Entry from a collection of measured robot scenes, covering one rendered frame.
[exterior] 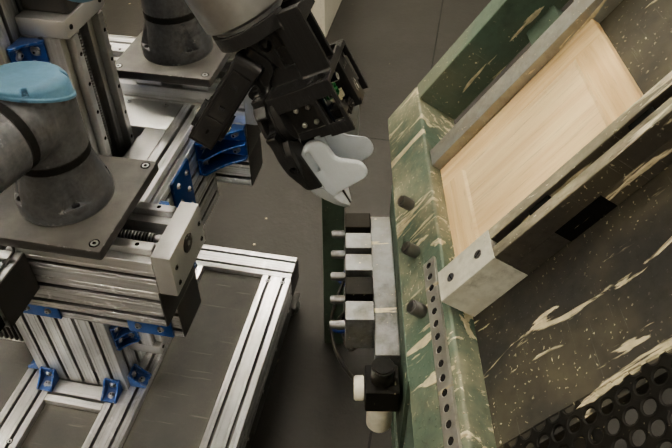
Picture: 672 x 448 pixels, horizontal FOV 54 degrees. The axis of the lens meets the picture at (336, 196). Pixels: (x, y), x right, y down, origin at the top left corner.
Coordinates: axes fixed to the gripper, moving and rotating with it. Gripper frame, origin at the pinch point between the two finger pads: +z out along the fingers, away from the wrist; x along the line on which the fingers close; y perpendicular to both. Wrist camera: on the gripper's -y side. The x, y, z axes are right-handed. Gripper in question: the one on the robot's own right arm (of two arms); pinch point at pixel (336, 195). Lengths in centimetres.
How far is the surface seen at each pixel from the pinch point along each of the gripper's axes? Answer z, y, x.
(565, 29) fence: 23, 20, 63
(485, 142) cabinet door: 36, 1, 56
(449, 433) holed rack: 45.5, -5.5, 1.2
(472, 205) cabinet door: 41, -2, 44
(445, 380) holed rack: 44.5, -6.4, 9.4
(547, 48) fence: 25, 16, 62
